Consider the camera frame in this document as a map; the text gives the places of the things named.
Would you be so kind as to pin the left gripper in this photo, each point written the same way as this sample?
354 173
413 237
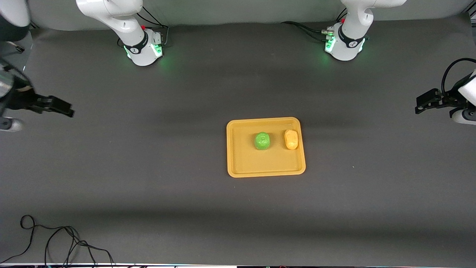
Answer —
447 99

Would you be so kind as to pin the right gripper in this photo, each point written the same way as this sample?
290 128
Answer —
18 100

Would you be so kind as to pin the yellow toy potato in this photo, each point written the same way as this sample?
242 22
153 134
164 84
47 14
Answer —
291 139

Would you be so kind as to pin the green toy apple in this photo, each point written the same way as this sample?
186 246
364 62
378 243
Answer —
262 141

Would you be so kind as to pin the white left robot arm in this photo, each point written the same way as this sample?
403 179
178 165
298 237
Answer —
351 33

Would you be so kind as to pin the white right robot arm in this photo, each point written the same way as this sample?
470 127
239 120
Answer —
119 22

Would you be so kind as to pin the yellow plastic tray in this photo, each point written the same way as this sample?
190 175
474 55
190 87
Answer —
260 163

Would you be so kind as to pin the aluminium frame rail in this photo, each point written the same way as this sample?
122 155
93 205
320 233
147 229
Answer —
471 14
34 25

